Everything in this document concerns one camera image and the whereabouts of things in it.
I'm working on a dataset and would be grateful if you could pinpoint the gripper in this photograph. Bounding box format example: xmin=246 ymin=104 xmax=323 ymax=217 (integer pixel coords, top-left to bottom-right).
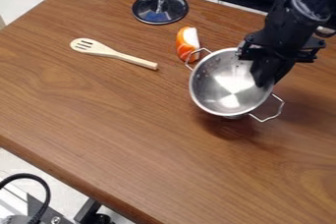
xmin=237 ymin=0 xmax=328 ymax=88

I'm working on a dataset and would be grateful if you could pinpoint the silver pot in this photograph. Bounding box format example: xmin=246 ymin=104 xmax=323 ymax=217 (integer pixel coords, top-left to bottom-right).
xmin=184 ymin=47 xmax=287 ymax=124

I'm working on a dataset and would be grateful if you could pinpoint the orange toy fruit slice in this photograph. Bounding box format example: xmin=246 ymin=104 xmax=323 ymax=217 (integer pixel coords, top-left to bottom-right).
xmin=174 ymin=26 xmax=202 ymax=64

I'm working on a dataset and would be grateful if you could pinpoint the wooden slotted spatula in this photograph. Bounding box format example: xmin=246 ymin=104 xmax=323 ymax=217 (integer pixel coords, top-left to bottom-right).
xmin=69 ymin=37 xmax=159 ymax=72

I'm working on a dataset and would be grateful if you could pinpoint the black cable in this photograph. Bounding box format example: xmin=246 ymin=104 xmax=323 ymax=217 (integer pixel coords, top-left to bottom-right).
xmin=0 ymin=173 xmax=53 ymax=224

